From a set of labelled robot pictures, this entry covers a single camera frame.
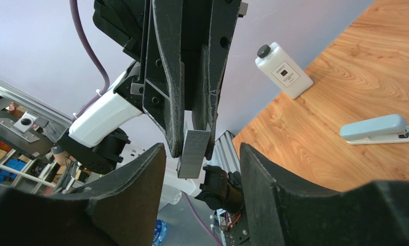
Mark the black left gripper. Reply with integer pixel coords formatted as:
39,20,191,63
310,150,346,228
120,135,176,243
93,1,241,160

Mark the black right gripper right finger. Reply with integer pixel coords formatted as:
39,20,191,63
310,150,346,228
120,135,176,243
240,143,409,245

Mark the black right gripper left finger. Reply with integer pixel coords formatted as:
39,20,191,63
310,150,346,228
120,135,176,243
0,143,166,245

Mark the staple block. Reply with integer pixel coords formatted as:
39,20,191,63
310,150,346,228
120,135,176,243
176,110,211,179

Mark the light blue stapler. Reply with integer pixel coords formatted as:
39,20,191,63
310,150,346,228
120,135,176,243
339,114,409,145

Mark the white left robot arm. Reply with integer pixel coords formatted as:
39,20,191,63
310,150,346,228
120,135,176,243
59,1,248,178

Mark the white bottle black cap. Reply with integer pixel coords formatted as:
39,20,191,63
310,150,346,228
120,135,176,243
255,42,314,99

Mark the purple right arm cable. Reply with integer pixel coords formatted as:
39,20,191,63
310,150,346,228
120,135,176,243
182,192,224,246

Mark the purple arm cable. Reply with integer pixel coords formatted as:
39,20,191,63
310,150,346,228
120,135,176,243
182,192,224,246
69,0,111,118

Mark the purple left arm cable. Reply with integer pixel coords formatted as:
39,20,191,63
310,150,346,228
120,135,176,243
69,0,111,118

